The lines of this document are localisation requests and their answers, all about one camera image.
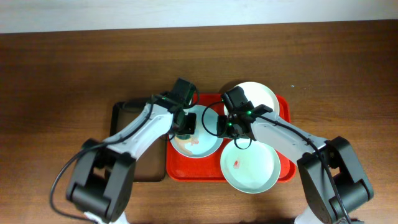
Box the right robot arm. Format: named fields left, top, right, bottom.
left=217, top=103, right=374, bottom=224

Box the white plate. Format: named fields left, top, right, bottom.
left=235, top=82, right=280, bottom=115

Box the green and orange sponge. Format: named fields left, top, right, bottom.
left=176, top=134, right=191, bottom=140

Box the light blue plate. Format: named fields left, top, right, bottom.
left=171, top=105, right=223, bottom=159

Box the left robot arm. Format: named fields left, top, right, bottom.
left=66, top=93, right=196, bottom=223

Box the light green plate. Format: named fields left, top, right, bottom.
left=220, top=139, right=281, bottom=194

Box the black small tray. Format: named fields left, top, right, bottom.
left=109, top=98, right=167, bottom=182

